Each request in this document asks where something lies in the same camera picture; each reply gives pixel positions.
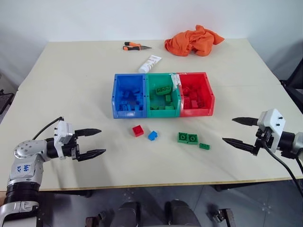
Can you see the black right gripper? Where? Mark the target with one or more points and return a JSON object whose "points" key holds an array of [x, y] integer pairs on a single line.
{"points": [[262, 138]]}

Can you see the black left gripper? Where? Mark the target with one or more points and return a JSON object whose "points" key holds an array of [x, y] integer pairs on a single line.
{"points": [[71, 150]]}

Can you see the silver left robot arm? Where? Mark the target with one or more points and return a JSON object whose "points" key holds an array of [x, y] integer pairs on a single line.
{"points": [[23, 165]]}

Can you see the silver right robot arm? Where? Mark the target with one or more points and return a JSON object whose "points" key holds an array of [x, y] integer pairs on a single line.
{"points": [[290, 143]]}

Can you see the small flat green brick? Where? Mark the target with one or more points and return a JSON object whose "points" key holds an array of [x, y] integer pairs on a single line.
{"points": [[204, 146]]}

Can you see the red square toy brick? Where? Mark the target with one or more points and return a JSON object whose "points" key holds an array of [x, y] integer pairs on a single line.
{"points": [[137, 130]]}

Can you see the green square toy brick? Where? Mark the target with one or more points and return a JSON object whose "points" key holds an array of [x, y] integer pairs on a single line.
{"points": [[182, 137], [192, 139]]}

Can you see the red plastic bin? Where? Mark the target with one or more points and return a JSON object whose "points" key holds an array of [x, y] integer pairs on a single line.
{"points": [[197, 94]]}

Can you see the blue plastic bin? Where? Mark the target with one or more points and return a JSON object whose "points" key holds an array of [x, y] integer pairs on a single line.
{"points": [[129, 94]]}

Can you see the blue toy brick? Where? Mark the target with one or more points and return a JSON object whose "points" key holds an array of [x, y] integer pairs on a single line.
{"points": [[152, 136]]}

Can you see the small green toy brick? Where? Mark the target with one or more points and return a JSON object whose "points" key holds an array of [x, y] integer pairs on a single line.
{"points": [[168, 98]]}

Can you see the green plastic bin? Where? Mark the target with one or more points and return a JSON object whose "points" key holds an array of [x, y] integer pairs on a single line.
{"points": [[163, 104]]}

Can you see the white torn tape label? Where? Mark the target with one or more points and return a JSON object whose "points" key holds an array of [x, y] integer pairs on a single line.
{"points": [[175, 81]]}

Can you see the long green toy brick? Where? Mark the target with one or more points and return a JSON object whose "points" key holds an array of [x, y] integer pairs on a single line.
{"points": [[163, 90]]}

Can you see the black object beside table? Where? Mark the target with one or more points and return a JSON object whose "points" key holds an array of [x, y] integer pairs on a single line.
{"points": [[5, 100]]}

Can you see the white plastic tube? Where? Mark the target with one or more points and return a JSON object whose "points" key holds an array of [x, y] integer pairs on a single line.
{"points": [[149, 64]]}

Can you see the orange crumpled cloth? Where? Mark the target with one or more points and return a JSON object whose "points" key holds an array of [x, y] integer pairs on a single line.
{"points": [[193, 41]]}

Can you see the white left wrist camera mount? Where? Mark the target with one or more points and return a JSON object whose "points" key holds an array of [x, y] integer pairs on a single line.
{"points": [[62, 130]]}

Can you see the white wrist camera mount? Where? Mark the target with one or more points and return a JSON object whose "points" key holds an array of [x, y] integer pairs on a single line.
{"points": [[274, 120], [62, 130]]}

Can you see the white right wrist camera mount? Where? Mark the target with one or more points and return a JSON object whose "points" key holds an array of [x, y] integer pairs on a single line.
{"points": [[274, 120]]}

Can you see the black chair frame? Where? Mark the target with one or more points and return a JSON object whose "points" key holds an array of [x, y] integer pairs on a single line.
{"points": [[293, 87]]}

